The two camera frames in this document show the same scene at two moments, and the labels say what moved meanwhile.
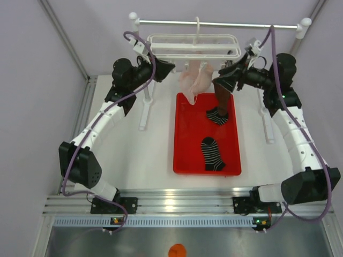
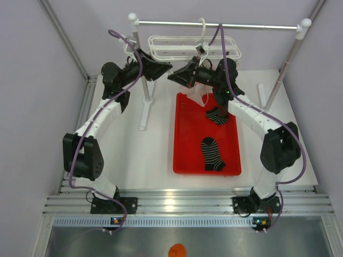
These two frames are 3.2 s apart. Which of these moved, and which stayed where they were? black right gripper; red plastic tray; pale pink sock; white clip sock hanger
Moved: black right gripper; pale pink sock
Stayed: white clip sock hanger; red plastic tray
